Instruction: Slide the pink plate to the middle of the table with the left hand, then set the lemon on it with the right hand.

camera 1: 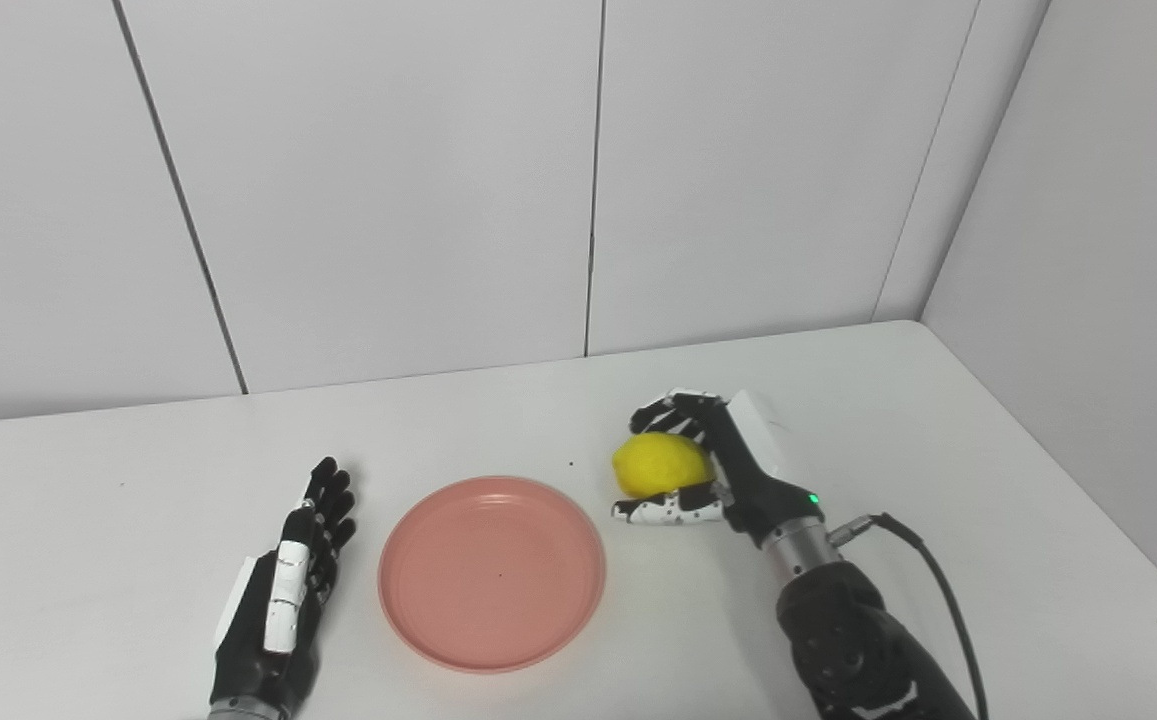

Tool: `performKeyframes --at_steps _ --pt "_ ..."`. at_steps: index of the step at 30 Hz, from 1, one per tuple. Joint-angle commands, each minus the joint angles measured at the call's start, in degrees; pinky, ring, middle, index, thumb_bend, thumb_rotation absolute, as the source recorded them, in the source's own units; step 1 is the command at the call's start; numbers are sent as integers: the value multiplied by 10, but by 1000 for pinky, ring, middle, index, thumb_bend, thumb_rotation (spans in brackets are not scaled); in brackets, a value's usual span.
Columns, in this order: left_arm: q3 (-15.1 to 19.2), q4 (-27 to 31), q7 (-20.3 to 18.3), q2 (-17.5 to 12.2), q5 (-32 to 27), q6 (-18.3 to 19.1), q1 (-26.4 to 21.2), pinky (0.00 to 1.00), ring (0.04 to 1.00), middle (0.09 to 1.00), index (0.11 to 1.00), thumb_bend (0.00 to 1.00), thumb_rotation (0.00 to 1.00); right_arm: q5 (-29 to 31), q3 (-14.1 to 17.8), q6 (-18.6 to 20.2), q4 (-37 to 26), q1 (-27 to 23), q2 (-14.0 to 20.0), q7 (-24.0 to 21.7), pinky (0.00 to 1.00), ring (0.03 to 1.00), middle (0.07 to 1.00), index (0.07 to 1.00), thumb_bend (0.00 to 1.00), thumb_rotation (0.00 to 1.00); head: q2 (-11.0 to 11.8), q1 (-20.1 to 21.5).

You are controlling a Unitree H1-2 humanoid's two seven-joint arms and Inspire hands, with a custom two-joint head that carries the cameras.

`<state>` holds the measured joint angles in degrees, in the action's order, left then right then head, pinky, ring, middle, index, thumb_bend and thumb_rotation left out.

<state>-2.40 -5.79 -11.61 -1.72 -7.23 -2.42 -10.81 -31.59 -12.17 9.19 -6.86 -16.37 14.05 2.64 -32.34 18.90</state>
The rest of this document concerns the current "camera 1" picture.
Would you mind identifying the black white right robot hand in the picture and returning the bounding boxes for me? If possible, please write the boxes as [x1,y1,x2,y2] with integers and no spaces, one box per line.
[610,388,827,549]

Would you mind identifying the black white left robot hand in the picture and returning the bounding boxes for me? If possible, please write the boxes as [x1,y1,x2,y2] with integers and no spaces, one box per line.
[210,457,358,713]

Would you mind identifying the yellow lemon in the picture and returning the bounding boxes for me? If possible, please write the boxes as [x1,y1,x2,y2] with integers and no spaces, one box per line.
[611,432,717,498]

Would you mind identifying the pink round plate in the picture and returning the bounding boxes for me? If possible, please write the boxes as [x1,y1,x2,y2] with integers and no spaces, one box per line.
[378,476,607,673]

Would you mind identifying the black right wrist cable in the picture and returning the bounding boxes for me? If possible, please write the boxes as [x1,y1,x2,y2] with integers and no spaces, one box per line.
[828,512,989,720]

